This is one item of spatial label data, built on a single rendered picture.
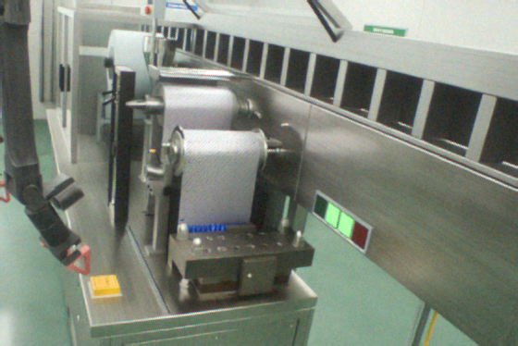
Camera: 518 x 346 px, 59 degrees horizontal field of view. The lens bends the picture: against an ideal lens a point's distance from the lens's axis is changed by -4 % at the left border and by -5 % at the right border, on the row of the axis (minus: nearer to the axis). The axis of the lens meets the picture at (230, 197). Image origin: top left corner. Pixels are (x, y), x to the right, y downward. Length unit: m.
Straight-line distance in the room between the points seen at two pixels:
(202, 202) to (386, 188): 0.57
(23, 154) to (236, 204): 0.71
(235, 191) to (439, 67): 0.72
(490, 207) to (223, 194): 0.80
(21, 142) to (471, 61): 0.87
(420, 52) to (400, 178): 0.27
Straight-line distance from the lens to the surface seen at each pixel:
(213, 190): 1.43
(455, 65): 1.01
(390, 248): 1.13
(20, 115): 1.00
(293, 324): 1.48
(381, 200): 1.14
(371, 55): 1.20
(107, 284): 1.35
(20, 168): 1.02
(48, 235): 1.11
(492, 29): 3.98
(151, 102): 1.60
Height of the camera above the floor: 1.64
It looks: 21 degrees down
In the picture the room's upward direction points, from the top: 7 degrees clockwise
